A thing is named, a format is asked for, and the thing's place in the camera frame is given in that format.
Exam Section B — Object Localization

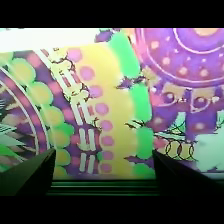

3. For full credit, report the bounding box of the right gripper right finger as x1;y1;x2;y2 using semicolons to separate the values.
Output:
152;149;224;197

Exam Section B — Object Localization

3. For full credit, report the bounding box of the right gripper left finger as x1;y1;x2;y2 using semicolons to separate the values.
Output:
0;147;57;197

